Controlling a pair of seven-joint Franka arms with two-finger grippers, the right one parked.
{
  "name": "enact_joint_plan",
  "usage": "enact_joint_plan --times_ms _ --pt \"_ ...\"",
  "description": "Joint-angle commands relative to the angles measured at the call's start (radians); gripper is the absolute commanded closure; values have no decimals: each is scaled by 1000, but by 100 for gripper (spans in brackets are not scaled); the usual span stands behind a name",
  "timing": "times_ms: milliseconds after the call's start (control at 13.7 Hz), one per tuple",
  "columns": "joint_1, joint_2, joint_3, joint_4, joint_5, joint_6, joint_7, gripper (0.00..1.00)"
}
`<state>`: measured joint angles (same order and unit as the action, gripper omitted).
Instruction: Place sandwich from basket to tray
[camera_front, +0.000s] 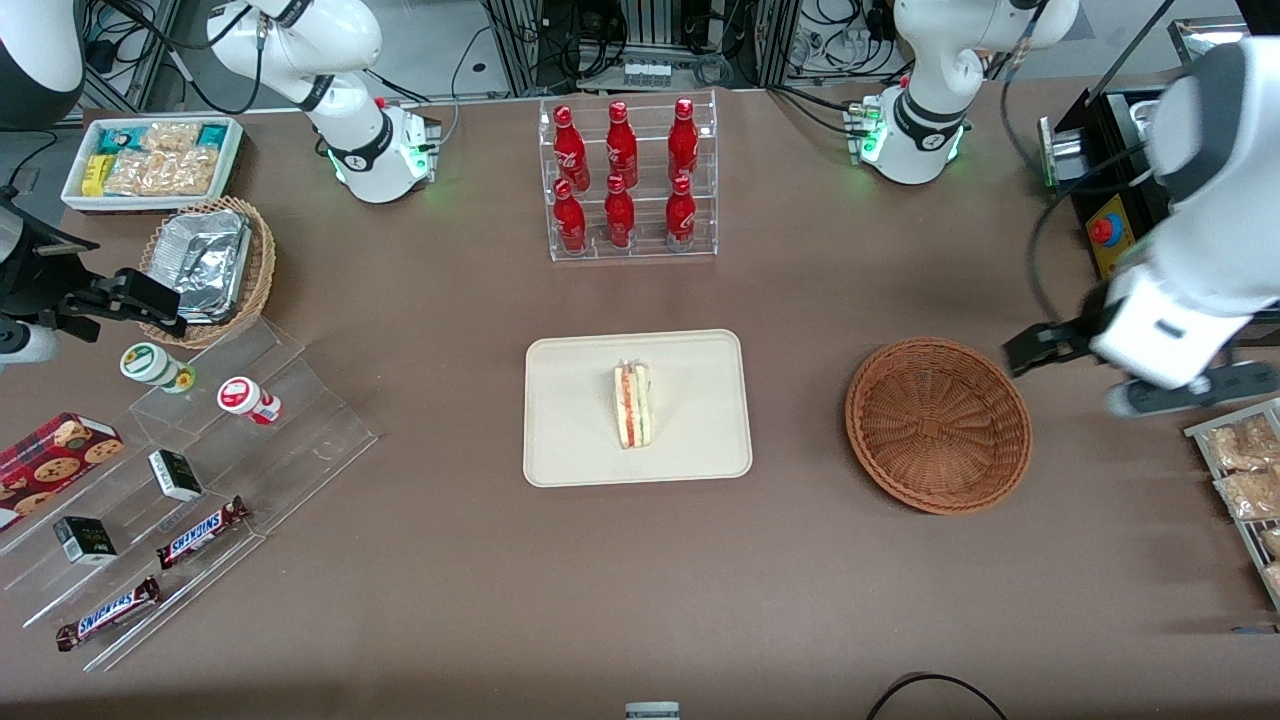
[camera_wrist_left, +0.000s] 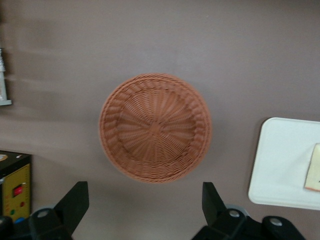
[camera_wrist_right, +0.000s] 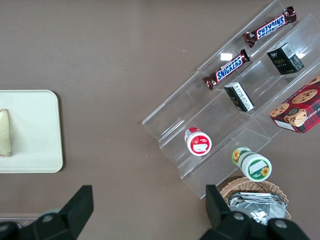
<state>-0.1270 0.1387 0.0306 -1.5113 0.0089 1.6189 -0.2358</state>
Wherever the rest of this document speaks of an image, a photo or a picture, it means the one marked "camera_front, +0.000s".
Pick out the aluminium foil container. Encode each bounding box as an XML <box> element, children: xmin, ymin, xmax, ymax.
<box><xmin>152</xmin><ymin>208</ymin><xmax>253</xmax><ymax>326</ymax></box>

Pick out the white rectangular snack box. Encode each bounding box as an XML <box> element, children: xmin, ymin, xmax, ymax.
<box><xmin>60</xmin><ymin>115</ymin><xmax>246</xmax><ymax>216</ymax></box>

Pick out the black hot food display case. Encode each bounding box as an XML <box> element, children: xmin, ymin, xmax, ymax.
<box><xmin>1038</xmin><ymin>15</ymin><xmax>1280</xmax><ymax>351</ymax></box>

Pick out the tray of wrapped pastries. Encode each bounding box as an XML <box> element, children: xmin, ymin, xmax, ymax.
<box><xmin>1183</xmin><ymin>398</ymin><xmax>1280</xmax><ymax>613</ymax></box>

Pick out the red tartan cookie box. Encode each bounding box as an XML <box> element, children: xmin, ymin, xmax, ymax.
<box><xmin>0</xmin><ymin>412</ymin><xmax>126</xmax><ymax>531</ymax></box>

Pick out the clear acrylic bottle rack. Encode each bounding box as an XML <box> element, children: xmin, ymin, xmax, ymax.
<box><xmin>538</xmin><ymin>88</ymin><xmax>719</xmax><ymax>263</ymax></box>

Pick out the brown Snickers bar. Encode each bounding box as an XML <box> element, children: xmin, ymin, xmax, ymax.
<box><xmin>55</xmin><ymin>576</ymin><xmax>162</xmax><ymax>653</ymax></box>
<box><xmin>155</xmin><ymin>496</ymin><xmax>251</xmax><ymax>571</ymax></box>

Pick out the beige plastic serving tray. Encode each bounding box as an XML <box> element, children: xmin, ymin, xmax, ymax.
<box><xmin>523</xmin><ymin>329</ymin><xmax>754</xmax><ymax>489</ymax></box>

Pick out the black cable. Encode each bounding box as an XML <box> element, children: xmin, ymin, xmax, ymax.
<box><xmin>865</xmin><ymin>673</ymin><xmax>1009</xmax><ymax>720</ymax></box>

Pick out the clear acrylic stepped display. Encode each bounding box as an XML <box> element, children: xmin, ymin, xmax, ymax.
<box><xmin>0</xmin><ymin>318</ymin><xmax>379</xmax><ymax>673</ymax></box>

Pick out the dark brown wicker basket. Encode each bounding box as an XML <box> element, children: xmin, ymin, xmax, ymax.
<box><xmin>845</xmin><ymin>337</ymin><xmax>1033</xmax><ymax>516</ymax></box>

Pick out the triangular sandwich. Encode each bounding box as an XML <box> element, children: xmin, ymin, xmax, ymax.
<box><xmin>612</xmin><ymin>361</ymin><xmax>654</xmax><ymax>450</ymax></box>

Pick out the green lidded yogurt cup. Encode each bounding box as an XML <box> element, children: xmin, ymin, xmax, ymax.
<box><xmin>120</xmin><ymin>342</ymin><xmax>197</xmax><ymax>394</ymax></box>

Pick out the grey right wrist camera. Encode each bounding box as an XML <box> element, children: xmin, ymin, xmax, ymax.
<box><xmin>0</xmin><ymin>318</ymin><xmax>58</xmax><ymax>367</ymax></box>

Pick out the red lidded yogurt cup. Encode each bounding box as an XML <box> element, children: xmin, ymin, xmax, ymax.
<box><xmin>217</xmin><ymin>376</ymin><xmax>283</xmax><ymax>426</ymax></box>

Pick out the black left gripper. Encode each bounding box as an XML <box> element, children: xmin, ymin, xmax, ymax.
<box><xmin>1003</xmin><ymin>300</ymin><xmax>1113</xmax><ymax>378</ymax></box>

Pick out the small black carton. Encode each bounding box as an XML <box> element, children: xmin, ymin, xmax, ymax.
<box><xmin>148</xmin><ymin>449</ymin><xmax>205</xmax><ymax>503</ymax></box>
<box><xmin>52</xmin><ymin>516</ymin><xmax>119</xmax><ymax>567</ymax></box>

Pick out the clear bag of crackers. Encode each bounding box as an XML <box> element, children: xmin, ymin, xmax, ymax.
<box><xmin>140</xmin><ymin>120</ymin><xmax>204</xmax><ymax>153</ymax></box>
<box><xmin>103</xmin><ymin>148</ymin><xmax>219</xmax><ymax>198</ymax></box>

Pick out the red aluminium cola bottle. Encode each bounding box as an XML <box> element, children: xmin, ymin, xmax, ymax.
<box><xmin>553</xmin><ymin>104</ymin><xmax>591</xmax><ymax>193</ymax></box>
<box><xmin>668</xmin><ymin>97</ymin><xmax>700</xmax><ymax>183</ymax></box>
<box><xmin>606</xmin><ymin>100</ymin><xmax>639</xmax><ymax>189</ymax></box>
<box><xmin>553</xmin><ymin>178</ymin><xmax>588</xmax><ymax>254</ymax></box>
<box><xmin>665</xmin><ymin>175</ymin><xmax>698</xmax><ymax>252</ymax></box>
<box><xmin>603</xmin><ymin>174</ymin><xmax>636</xmax><ymax>250</ymax></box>

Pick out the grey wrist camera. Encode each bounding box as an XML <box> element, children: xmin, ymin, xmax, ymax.
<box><xmin>0</xmin><ymin>318</ymin><xmax>58</xmax><ymax>367</ymax></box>
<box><xmin>1106</xmin><ymin>360</ymin><xmax>1280</xmax><ymax>418</ymax></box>

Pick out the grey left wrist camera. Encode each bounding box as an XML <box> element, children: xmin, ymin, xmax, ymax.
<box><xmin>1106</xmin><ymin>360</ymin><xmax>1280</xmax><ymax>418</ymax></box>

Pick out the tan wicker basket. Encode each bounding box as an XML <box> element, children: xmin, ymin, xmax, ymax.
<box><xmin>138</xmin><ymin>195</ymin><xmax>277</xmax><ymax>351</ymax></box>

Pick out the aluminium frame equipment rack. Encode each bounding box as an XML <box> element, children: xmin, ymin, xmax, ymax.
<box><xmin>485</xmin><ymin>0</ymin><xmax>801</xmax><ymax>96</ymax></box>

